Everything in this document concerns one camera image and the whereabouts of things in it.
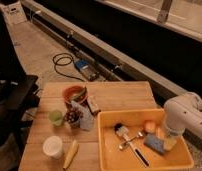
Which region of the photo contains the white box on floor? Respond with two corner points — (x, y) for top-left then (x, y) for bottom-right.
(3, 1), (27, 26)

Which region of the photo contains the yellow plastic tray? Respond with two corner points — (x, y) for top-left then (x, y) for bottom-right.
(98, 109), (194, 171)

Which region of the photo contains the small dark patterned cup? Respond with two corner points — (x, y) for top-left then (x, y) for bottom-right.
(65, 110), (82, 128)

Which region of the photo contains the green item in bowl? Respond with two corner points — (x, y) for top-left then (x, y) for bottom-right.
(72, 87), (87, 100)

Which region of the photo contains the blue and grey floor device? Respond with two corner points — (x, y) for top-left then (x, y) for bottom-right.
(74, 59), (99, 81)

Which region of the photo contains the brown rectangular box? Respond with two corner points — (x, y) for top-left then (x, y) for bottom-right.
(87, 96), (100, 115)

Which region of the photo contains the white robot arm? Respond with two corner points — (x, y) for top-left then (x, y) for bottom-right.
(163, 92), (202, 140)

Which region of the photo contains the blue sponge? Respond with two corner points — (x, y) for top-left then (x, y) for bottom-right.
(144, 134), (165, 155)

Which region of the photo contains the orange bowl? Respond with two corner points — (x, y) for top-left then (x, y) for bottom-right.
(62, 85), (88, 105)

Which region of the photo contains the black coiled cable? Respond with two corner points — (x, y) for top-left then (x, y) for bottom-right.
(52, 52), (86, 83)

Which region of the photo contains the white paper cup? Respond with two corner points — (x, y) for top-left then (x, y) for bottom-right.
(42, 136), (63, 159)

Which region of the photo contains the orange round fruit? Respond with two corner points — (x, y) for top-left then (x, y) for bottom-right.
(144, 120), (156, 133)

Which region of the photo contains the metal spoon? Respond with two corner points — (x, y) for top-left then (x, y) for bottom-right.
(119, 131), (145, 151)

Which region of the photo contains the dish brush with black handle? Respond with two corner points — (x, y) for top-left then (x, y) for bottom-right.
(114, 123), (149, 167)

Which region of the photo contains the green plastic cup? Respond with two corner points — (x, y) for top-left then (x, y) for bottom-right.
(48, 110), (63, 126)

